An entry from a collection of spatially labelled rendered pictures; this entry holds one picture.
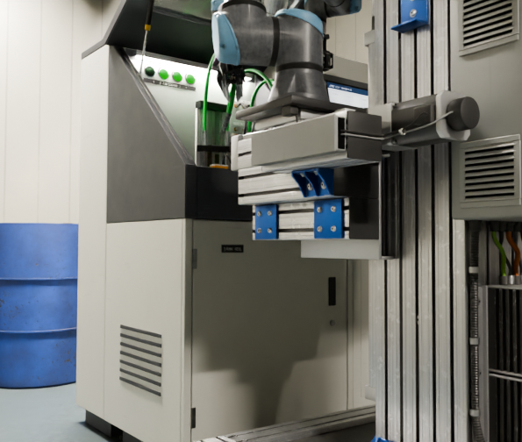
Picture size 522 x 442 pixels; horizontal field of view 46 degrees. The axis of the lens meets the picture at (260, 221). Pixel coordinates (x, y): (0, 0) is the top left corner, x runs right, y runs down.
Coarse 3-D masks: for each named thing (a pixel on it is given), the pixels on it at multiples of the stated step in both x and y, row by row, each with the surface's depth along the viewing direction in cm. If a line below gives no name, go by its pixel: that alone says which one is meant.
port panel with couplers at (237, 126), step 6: (246, 96) 266; (234, 102) 262; (240, 102) 264; (246, 102) 265; (234, 108) 262; (240, 108) 264; (234, 114) 262; (234, 120) 262; (240, 120) 264; (234, 126) 262; (240, 126) 263; (252, 126) 267; (234, 132) 261; (240, 132) 263; (246, 132) 265
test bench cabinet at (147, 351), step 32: (128, 224) 215; (160, 224) 197; (128, 256) 214; (160, 256) 196; (128, 288) 214; (160, 288) 196; (352, 288) 225; (128, 320) 213; (160, 320) 195; (352, 320) 225; (128, 352) 212; (160, 352) 194; (352, 352) 224; (128, 384) 212; (160, 384) 193; (352, 384) 224; (128, 416) 211; (160, 416) 193
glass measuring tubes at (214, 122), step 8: (200, 104) 248; (208, 104) 250; (216, 104) 252; (224, 104) 254; (200, 112) 249; (208, 112) 251; (216, 112) 253; (224, 112) 255; (200, 120) 249; (208, 120) 251; (216, 120) 253; (200, 128) 249; (208, 128) 251; (216, 128) 253; (200, 136) 249; (208, 136) 251; (216, 136) 253; (224, 136) 255; (200, 144) 249; (208, 144) 251; (216, 144) 253; (224, 144) 255; (200, 152) 248; (208, 152) 250; (200, 160) 248; (208, 160) 250; (216, 160) 252
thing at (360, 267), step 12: (336, 60) 273; (348, 60) 279; (264, 72) 272; (324, 72) 266; (336, 72) 271; (348, 72) 276; (360, 72) 281; (360, 264) 228; (360, 276) 228; (360, 288) 228; (360, 300) 228; (360, 312) 227; (360, 324) 227; (360, 336) 227; (360, 348) 227; (360, 360) 227; (360, 372) 226; (360, 384) 226; (360, 396) 226
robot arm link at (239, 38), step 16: (240, 0) 144; (256, 0) 145; (224, 16) 143; (240, 16) 143; (256, 16) 144; (224, 32) 142; (240, 32) 142; (256, 32) 143; (272, 32) 144; (224, 48) 143; (240, 48) 144; (256, 48) 144; (272, 48) 145; (240, 64) 149; (256, 64) 149
